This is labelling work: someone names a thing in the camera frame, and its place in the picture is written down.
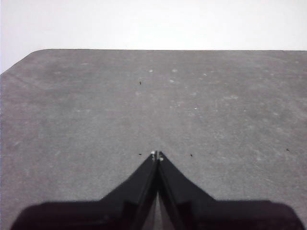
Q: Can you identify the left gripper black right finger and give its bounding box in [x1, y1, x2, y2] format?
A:
[157, 150, 304, 230]

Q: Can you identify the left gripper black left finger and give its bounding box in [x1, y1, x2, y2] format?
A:
[11, 150, 159, 230]

